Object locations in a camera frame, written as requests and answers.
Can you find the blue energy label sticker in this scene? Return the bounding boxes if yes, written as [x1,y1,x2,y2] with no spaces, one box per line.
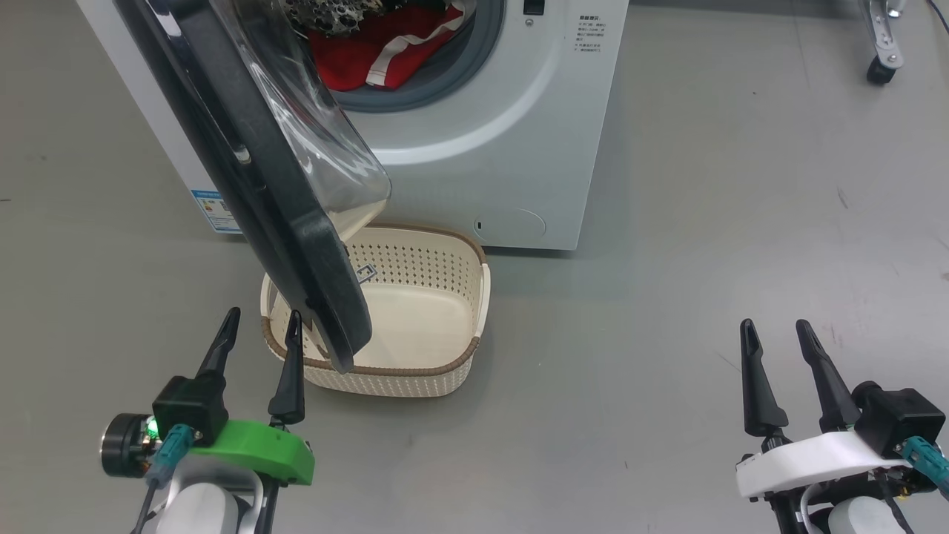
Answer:
[191,189,242,234]

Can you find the white front-load washing machine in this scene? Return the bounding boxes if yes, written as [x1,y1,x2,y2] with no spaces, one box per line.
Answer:
[76,0,629,251]

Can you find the cream perforated laundry basket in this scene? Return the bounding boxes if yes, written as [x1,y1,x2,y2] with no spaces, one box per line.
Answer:
[259,221,492,398]

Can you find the stainless steel washing machine drum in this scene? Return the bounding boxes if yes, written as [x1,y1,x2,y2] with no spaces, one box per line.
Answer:
[285,0,386,38]

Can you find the teal plug right camera cable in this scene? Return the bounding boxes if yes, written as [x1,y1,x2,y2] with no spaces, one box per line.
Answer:
[893,436,949,499]

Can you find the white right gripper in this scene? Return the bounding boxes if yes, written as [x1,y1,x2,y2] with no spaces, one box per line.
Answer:
[735,319,909,499]

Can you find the washing machine door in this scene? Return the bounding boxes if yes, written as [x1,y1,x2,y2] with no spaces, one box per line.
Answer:
[113,0,392,375]

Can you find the teal plug camera cable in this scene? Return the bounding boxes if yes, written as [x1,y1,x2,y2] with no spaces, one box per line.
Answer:
[132,424,195,534]
[893,436,949,499]

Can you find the teal plug left camera cable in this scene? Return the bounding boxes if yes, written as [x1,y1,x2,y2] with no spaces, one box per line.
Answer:
[132,424,195,534]

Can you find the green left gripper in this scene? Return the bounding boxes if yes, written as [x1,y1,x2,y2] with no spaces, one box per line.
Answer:
[189,306,316,487]

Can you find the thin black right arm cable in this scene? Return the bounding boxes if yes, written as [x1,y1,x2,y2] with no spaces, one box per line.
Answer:
[875,482,916,534]

